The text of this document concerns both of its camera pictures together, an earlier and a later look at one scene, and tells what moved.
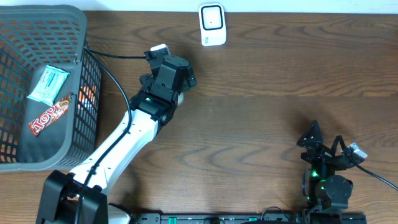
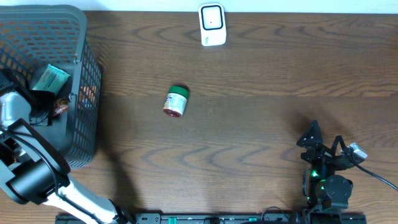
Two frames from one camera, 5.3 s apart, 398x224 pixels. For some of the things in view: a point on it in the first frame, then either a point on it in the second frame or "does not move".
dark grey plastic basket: [32, 37] does not move
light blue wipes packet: [49, 85] does not move
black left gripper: [183, 82] -> [45, 96]
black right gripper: [323, 152] does not move
